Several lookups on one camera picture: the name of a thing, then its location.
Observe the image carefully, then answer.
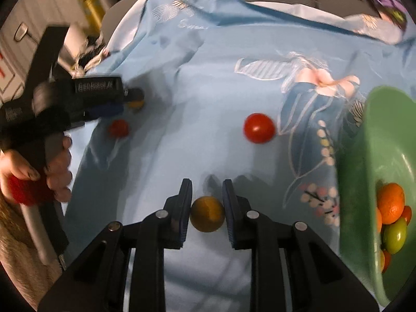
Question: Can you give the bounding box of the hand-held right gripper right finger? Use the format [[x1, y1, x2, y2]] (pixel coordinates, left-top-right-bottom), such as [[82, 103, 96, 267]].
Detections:
[[222, 179, 380, 312]]

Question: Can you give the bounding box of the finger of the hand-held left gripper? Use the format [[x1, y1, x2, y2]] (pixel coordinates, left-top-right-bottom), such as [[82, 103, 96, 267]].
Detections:
[[123, 88, 145, 102], [85, 104, 126, 121]]

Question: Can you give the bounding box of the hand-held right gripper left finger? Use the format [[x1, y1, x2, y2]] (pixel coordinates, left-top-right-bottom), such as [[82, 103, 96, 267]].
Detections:
[[37, 179, 193, 312]]

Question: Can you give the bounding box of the green bowl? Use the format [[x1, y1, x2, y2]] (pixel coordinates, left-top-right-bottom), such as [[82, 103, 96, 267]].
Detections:
[[336, 85, 416, 308]]

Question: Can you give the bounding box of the small tangerine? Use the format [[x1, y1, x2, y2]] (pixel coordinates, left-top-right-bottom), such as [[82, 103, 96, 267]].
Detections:
[[377, 183, 406, 225]]

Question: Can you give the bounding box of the small green apple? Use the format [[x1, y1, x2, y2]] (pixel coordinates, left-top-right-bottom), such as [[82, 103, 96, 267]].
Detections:
[[383, 217, 408, 255]]

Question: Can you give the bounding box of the red cherry tomato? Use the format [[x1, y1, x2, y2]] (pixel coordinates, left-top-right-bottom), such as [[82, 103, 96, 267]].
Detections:
[[244, 113, 276, 144], [400, 205, 413, 225], [108, 119, 130, 138]]

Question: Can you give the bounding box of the person's left forearm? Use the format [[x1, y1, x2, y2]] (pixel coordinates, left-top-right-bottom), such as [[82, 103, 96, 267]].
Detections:
[[0, 198, 62, 306]]

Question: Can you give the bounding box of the person's left hand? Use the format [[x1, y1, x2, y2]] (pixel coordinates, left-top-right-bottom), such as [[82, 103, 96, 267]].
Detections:
[[0, 136, 74, 202]]

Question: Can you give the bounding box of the patterned clothes pile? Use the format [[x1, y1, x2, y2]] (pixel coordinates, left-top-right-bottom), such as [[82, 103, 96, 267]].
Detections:
[[73, 34, 108, 72]]

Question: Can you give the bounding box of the blue floral blanket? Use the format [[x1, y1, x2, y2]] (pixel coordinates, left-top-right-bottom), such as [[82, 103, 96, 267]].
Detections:
[[62, 0, 416, 312]]

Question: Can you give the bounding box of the yellow patterned curtain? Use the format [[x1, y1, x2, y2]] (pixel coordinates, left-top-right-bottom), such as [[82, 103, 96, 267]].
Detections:
[[68, 0, 108, 30]]

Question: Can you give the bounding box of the red fuzzy cloth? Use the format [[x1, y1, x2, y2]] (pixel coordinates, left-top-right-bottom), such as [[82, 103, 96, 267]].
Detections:
[[7, 175, 53, 206]]

